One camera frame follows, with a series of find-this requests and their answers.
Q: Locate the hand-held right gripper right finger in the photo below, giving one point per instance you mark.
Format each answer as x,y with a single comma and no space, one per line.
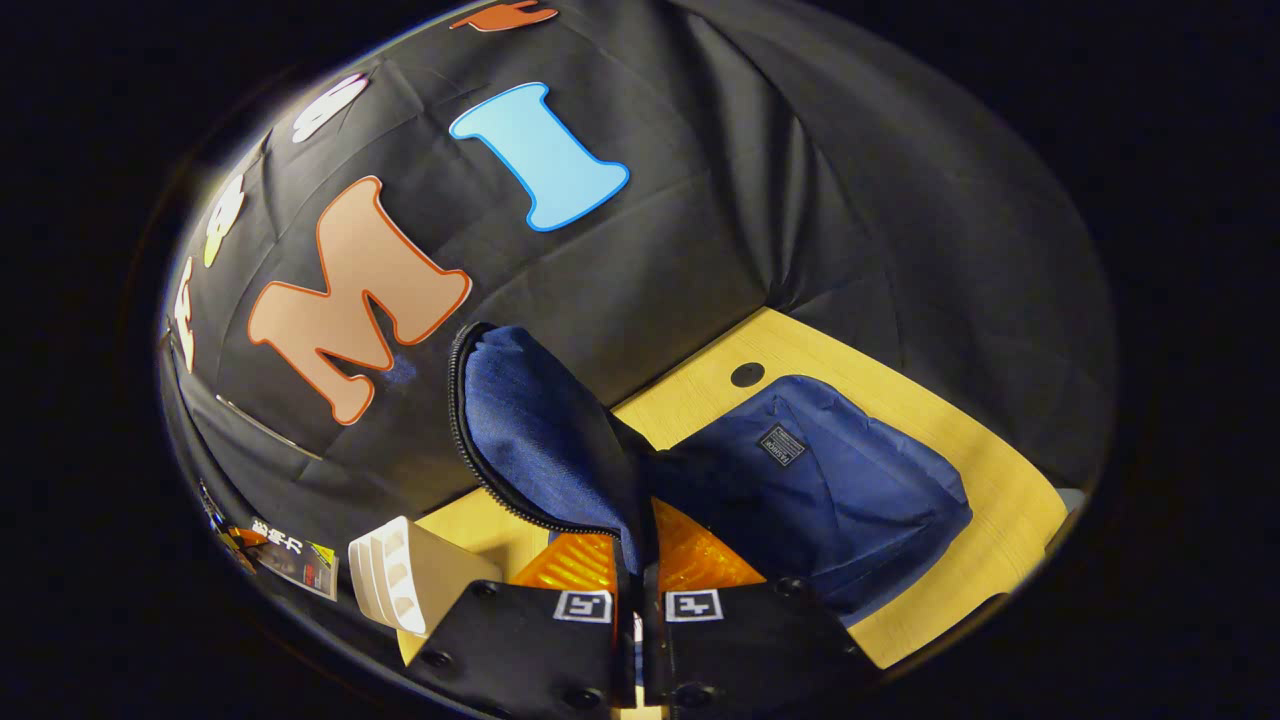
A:
653,660

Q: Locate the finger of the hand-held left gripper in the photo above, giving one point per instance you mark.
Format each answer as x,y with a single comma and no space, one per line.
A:
245,545

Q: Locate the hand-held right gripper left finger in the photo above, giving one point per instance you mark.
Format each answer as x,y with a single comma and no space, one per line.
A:
620,660

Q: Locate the dark cover book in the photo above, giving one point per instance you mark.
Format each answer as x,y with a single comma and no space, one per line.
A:
295,560

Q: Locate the blue schoolbag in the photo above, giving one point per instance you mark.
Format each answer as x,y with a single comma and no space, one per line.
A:
820,500

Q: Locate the black round table grommet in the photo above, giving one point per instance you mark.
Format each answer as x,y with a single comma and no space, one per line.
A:
747,375

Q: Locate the black backdrop cloth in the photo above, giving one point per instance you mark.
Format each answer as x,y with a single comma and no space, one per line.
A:
750,200

